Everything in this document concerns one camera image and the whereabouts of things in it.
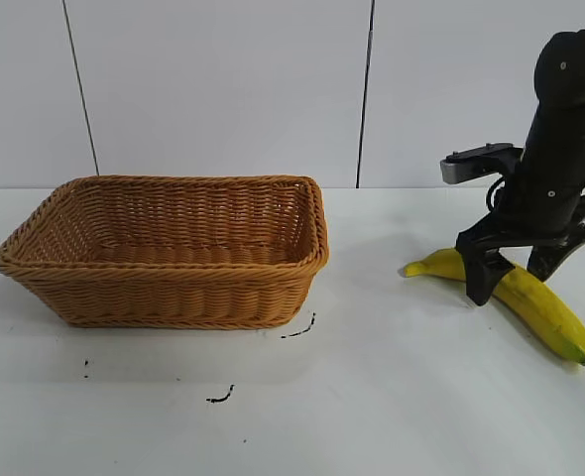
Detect black camera cable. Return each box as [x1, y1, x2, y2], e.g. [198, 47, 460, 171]
[484, 174, 511, 213]

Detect yellow banana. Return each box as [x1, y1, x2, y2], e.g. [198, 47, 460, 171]
[404, 247, 585, 368]

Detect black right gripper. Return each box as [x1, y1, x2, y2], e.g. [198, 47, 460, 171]
[454, 111, 585, 307]

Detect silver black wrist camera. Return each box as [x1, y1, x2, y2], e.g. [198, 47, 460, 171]
[439, 142, 517, 185]

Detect brown wicker basket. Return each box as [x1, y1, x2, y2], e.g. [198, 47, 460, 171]
[0, 173, 331, 329]

